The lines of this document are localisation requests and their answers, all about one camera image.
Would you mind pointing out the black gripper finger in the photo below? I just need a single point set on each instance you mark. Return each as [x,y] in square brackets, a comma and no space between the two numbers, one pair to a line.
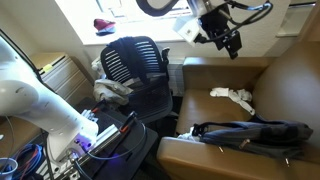
[220,44]
[234,45]

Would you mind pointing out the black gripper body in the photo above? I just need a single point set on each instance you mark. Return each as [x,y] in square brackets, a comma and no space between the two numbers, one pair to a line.
[215,26]

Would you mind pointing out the blue grey backpack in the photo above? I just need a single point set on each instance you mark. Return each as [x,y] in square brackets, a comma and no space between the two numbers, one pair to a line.
[260,136]

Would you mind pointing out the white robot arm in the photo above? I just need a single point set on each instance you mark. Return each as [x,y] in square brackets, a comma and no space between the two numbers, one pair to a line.
[33,100]

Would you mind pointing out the black mesh office chair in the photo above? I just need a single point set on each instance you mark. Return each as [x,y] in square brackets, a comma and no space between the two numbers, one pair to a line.
[150,100]

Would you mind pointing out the white sock-like cloth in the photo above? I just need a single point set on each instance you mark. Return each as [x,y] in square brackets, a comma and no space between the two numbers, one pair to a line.
[236,96]

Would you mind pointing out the brown leather armchair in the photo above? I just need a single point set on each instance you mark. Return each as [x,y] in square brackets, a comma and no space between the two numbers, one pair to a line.
[213,113]

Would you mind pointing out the dark navy garment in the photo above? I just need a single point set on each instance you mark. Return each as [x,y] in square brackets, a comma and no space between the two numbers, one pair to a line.
[131,55]

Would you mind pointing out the white crumpled cloth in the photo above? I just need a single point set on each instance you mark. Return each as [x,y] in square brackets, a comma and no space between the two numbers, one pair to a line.
[189,135]

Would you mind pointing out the red and blue cap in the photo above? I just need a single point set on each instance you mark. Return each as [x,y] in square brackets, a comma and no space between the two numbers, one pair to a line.
[104,25]

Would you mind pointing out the beige crumpled cloth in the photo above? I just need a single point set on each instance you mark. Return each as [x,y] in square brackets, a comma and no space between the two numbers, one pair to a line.
[111,90]

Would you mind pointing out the black orange bar clamp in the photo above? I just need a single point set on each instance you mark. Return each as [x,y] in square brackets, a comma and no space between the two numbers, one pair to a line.
[97,107]
[126,123]

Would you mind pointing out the black robot cart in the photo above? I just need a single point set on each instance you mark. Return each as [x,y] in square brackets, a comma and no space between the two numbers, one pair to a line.
[133,156]

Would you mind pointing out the beige drawer cabinet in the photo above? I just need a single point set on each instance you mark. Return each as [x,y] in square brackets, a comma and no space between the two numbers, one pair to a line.
[63,80]

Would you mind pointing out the yellow sticky note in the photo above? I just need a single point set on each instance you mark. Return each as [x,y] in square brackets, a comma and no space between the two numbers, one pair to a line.
[47,67]

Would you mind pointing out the brown wooden desk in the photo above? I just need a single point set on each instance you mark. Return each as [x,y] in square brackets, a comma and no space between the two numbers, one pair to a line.
[20,133]

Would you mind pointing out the white cup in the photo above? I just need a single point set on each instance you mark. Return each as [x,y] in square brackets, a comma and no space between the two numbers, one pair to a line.
[7,168]

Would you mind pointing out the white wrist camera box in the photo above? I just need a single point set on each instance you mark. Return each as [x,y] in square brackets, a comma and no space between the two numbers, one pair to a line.
[186,31]

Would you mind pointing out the aluminium rail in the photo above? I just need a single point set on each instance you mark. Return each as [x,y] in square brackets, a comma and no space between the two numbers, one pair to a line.
[103,138]

